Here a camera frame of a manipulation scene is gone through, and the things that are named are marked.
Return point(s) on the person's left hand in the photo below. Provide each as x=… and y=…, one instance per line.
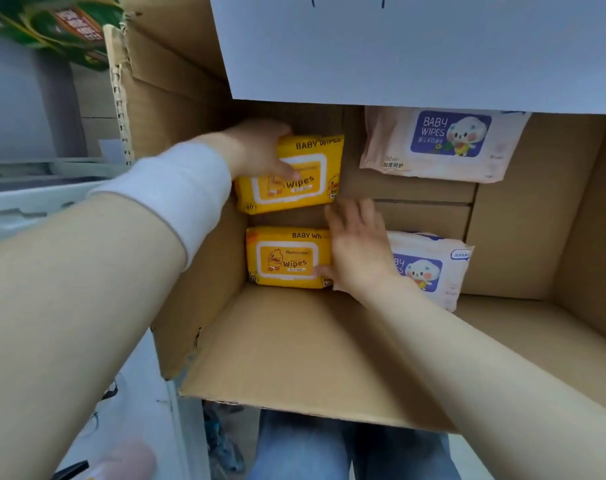
x=250, y=147

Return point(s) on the large brown cardboard box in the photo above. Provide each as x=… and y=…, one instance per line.
x=308, y=344

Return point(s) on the person's right hand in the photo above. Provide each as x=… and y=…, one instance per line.
x=360, y=249

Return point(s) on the person's left thumb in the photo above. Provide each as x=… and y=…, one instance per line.
x=278, y=168

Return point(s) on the yellow baby wipes pack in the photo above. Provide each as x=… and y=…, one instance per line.
x=308, y=174
x=288, y=257

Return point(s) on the person's left forearm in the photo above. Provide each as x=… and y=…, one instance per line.
x=83, y=294

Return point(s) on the white metal shelf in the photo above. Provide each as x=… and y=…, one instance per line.
x=28, y=199

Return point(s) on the person's right thumb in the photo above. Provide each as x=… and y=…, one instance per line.
x=327, y=272

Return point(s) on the pink baby wipes pack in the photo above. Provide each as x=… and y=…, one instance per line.
x=432, y=269
x=442, y=142

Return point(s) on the green printed package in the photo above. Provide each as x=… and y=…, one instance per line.
x=58, y=24

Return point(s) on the person's right forearm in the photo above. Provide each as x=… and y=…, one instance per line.
x=482, y=374

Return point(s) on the white paper sheet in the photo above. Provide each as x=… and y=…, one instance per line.
x=413, y=49

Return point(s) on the person's legs in jeans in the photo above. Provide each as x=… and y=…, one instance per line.
x=308, y=449

